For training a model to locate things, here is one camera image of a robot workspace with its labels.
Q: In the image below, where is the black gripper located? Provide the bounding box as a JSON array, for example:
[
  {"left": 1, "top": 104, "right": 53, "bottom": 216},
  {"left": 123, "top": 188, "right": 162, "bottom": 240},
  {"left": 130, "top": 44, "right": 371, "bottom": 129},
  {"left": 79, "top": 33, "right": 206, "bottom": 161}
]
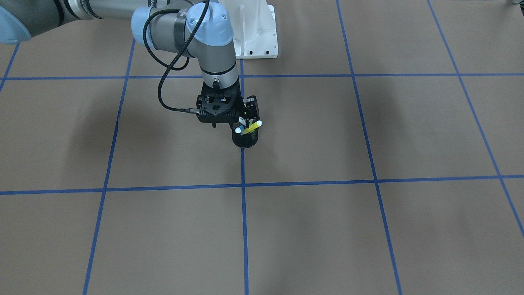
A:
[{"left": 202, "top": 80, "right": 258, "bottom": 123}]

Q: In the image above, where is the yellow highlighter pen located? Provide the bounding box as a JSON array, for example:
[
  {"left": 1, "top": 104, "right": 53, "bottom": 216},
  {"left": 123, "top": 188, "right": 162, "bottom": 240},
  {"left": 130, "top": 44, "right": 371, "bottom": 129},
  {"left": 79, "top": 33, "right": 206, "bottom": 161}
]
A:
[{"left": 243, "top": 120, "right": 262, "bottom": 133}]

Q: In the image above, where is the blue marker pen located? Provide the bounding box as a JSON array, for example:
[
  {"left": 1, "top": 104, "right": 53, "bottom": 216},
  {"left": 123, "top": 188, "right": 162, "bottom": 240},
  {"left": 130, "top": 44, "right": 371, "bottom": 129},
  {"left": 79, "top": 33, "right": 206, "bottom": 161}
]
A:
[{"left": 235, "top": 125, "right": 245, "bottom": 134}]

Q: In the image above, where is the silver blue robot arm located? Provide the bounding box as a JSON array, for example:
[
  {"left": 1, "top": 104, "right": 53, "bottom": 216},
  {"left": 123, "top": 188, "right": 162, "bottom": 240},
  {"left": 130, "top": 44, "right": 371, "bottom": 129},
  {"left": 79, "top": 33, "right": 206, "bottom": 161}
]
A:
[{"left": 0, "top": 0, "right": 259, "bottom": 126}]

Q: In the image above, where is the black mesh pen cup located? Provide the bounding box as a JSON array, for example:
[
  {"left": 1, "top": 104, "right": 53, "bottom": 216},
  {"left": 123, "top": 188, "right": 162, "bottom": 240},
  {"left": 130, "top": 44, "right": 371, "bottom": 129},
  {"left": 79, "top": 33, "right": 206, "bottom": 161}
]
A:
[{"left": 230, "top": 123, "right": 259, "bottom": 149}]

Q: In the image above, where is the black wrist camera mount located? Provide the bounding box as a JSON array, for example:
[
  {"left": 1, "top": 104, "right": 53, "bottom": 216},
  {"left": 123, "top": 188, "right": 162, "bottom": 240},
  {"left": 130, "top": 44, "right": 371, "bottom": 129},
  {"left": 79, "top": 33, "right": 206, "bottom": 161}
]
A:
[{"left": 196, "top": 95, "right": 240, "bottom": 126}]

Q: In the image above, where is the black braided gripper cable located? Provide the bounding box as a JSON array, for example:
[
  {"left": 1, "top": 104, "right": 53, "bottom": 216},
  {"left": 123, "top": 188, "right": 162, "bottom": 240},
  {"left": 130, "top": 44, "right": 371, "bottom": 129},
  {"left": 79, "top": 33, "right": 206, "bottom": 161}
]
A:
[{"left": 142, "top": 0, "right": 210, "bottom": 113}]

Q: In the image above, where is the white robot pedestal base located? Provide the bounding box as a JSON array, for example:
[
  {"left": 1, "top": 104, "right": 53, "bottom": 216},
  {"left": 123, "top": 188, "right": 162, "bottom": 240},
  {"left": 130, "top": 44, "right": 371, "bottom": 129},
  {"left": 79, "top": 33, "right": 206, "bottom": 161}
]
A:
[{"left": 219, "top": 0, "right": 279, "bottom": 59}]

